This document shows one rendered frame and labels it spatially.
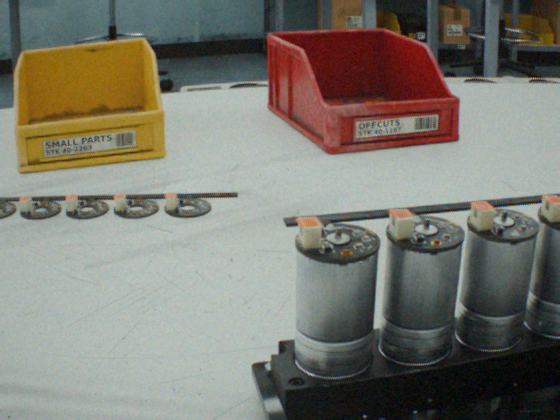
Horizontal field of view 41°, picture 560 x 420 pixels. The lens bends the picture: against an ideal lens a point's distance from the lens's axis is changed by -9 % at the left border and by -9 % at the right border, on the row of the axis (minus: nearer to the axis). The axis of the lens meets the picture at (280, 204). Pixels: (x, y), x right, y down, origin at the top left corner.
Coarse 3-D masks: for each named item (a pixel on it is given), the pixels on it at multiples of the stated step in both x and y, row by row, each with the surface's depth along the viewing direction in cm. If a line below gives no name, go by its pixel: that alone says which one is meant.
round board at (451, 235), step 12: (420, 216) 25; (432, 216) 25; (444, 228) 24; (456, 228) 24; (396, 240) 24; (408, 240) 24; (420, 240) 23; (432, 240) 24; (444, 240) 24; (456, 240) 23
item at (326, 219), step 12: (444, 204) 26; (456, 204) 26; (468, 204) 26; (492, 204) 26; (504, 204) 26; (516, 204) 26; (528, 204) 26; (300, 216) 25; (312, 216) 25; (324, 216) 25; (336, 216) 25; (348, 216) 25; (360, 216) 25; (372, 216) 25; (384, 216) 25
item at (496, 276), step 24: (480, 240) 24; (528, 240) 24; (480, 264) 24; (504, 264) 24; (528, 264) 24; (480, 288) 25; (504, 288) 24; (528, 288) 25; (480, 312) 25; (504, 312) 25; (456, 336) 26; (480, 336) 25; (504, 336) 25
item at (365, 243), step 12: (324, 228) 24; (348, 228) 24; (360, 228) 24; (360, 240) 24; (372, 240) 24; (300, 252) 23; (312, 252) 23; (324, 252) 23; (336, 252) 23; (360, 252) 23; (372, 252) 23
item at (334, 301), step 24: (336, 240) 23; (312, 264) 23; (336, 264) 23; (360, 264) 23; (312, 288) 23; (336, 288) 23; (360, 288) 23; (312, 312) 23; (336, 312) 23; (360, 312) 23; (312, 336) 24; (336, 336) 23; (360, 336) 24; (312, 360) 24; (336, 360) 24; (360, 360) 24
